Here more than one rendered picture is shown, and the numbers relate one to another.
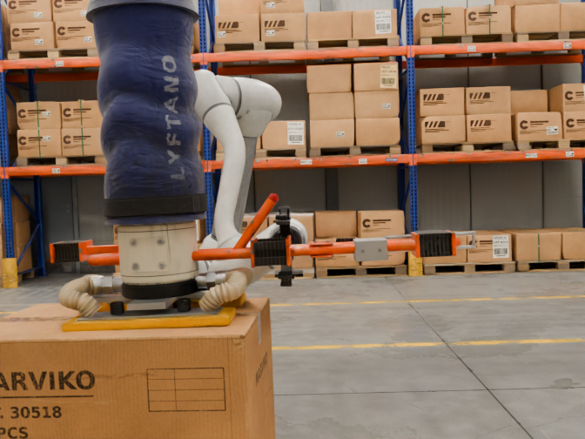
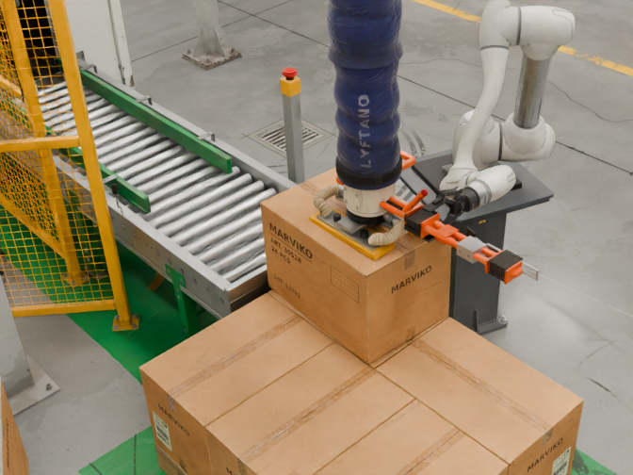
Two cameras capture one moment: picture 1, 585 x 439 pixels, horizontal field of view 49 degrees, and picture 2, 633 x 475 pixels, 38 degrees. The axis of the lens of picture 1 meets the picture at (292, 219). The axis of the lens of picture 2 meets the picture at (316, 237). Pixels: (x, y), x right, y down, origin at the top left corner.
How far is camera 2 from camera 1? 232 cm
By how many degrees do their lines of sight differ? 55
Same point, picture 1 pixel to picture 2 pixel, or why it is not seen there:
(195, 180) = (380, 167)
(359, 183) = not seen: outside the picture
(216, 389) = (355, 291)
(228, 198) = (470, 132)
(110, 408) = (317, 271)
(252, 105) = (531, 41)
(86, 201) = not seen: outside the picture
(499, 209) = not seen: outside the picture
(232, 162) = (481, 104)
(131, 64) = (341, 98)
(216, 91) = (493, 32)
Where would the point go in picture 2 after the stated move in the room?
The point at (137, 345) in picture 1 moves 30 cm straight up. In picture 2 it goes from (327, 252) to (323, 178)
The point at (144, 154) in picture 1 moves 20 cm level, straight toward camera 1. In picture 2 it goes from (347, 149) to (313, 177)
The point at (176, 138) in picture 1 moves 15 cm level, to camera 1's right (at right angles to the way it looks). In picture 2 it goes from (365, 143) to (400, 159)
